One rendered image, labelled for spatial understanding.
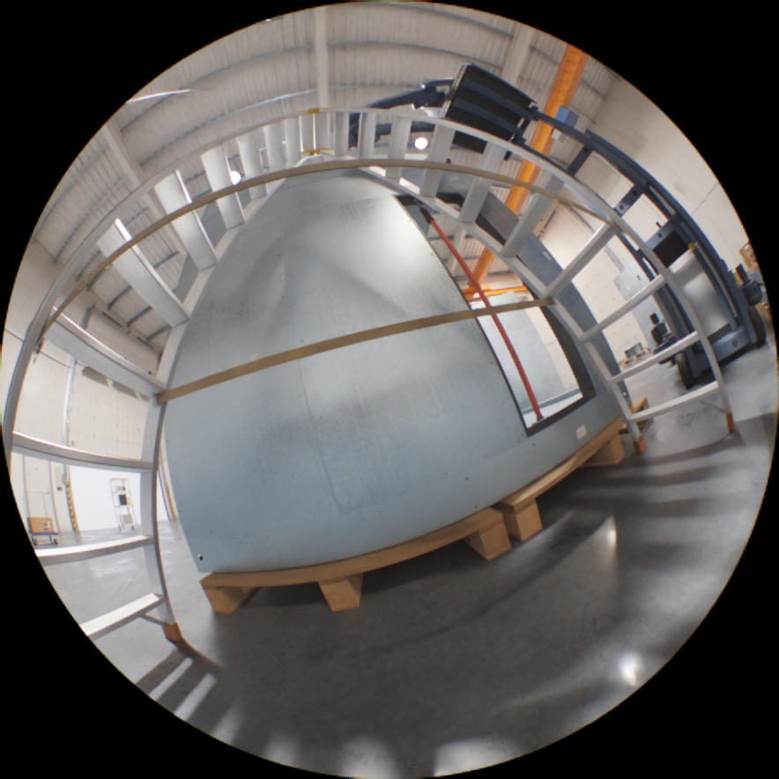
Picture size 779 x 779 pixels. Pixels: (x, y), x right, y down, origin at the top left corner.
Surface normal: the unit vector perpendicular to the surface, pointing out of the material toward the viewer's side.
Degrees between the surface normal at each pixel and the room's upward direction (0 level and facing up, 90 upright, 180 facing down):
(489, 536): 90
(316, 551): 90
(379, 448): 90
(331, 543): 90
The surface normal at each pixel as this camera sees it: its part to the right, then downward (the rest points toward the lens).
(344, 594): 0.05, -0.29
